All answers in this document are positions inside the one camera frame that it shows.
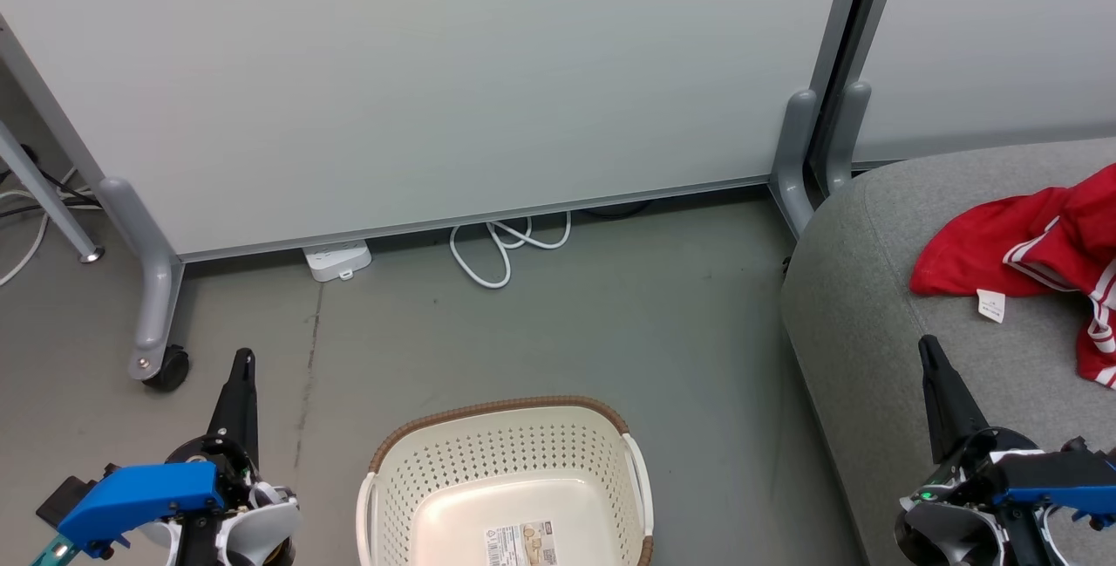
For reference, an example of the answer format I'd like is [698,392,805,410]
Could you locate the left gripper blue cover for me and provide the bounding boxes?
[57,348,260,566]

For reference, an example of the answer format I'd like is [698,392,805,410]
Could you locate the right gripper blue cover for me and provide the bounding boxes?
[915,335,1116,566]

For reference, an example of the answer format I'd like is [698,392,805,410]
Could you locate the red white striped garment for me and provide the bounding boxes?
[1003,163,1116,390]

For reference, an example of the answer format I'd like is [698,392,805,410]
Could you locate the cream perforated laundry basket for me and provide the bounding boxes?
[356,396,655,566]

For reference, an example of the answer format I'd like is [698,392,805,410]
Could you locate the basket product sticker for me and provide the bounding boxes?
[484,521,559,566]

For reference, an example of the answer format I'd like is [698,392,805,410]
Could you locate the black caster wheel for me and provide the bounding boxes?
[142,344,191,392]

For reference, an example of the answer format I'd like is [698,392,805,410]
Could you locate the grey fabric sofa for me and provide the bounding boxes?
[780,137,1116,566]

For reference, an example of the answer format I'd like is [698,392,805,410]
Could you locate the grey partition foot with caster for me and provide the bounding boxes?
[96,176,184,382]

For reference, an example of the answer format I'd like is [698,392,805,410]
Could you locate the white power strip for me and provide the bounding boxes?
[303,239,373,283]

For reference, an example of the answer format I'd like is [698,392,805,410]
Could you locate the grey metal table leg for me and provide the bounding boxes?
[0,121,105,264]

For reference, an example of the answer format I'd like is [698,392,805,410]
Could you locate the wide white partition panel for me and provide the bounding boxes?
[0,0,851,263]

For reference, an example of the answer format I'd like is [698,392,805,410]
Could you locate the narrow white partition panel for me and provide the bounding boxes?
[850,0,1116,164]

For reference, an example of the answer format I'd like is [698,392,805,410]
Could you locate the thin white floor cable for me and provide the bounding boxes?
[0,187,62,288]

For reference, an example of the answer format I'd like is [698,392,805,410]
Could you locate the black floor cables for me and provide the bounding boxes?
[0,146,99,220]

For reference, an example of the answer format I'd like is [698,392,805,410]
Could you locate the white looped power cable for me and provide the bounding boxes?
[449,211,573,290]

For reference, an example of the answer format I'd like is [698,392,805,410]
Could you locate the black cable under partition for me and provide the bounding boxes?
[580,200,651,221]

